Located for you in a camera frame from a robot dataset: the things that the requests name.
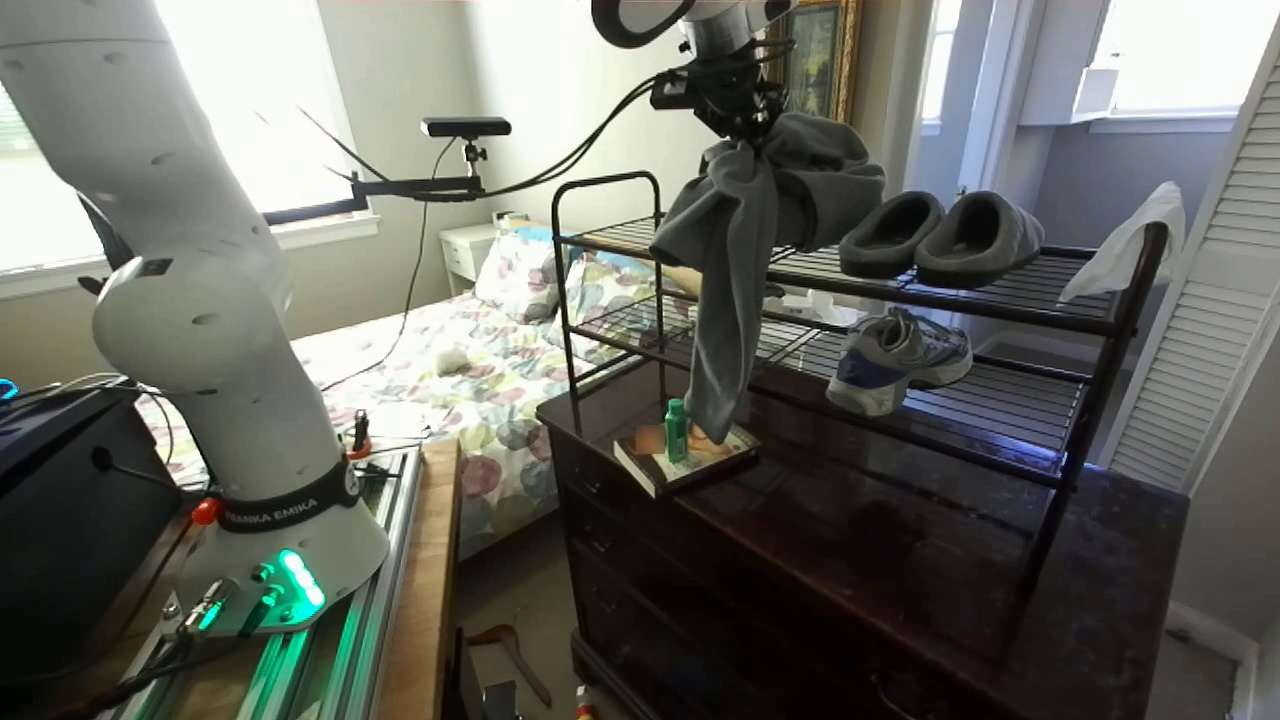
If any black metal shoe rack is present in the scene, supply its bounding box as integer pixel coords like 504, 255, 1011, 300
553, 172, 1169, 543

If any black box left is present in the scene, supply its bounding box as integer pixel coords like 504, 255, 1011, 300
0, 380, 181, 694

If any grey cloth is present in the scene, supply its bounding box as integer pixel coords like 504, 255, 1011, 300
653, 110, 883, 441

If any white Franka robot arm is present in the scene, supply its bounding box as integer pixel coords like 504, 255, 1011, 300
0, 0, 388, 634

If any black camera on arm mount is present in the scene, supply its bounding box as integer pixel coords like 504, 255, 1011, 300
258, 110, 516, 228

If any gold framed picture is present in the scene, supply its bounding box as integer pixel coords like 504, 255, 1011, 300
767, 0, 864, 119

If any small green blue bottle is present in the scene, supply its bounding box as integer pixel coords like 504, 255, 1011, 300
663, 397, 691, 464

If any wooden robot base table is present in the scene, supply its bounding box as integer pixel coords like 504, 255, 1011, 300
37, 441, 460, 720

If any dark wooden dresser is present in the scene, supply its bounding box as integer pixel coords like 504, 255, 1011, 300
541, 365, 1186, 720

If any floral pillow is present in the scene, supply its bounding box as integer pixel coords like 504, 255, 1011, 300
474, 224, 579, 322

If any floral bed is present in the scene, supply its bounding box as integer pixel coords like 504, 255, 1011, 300
159, 248, 653, 554

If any book with colourful cover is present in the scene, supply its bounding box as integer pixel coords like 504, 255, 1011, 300
610, 429, 760, 498

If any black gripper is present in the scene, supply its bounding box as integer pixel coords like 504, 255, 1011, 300
653, 44, 782, 139

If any grey slipper far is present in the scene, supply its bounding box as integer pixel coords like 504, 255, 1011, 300
840, 193, 945, 276

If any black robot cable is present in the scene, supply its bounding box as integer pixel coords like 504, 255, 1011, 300
297, 69, 685, 206

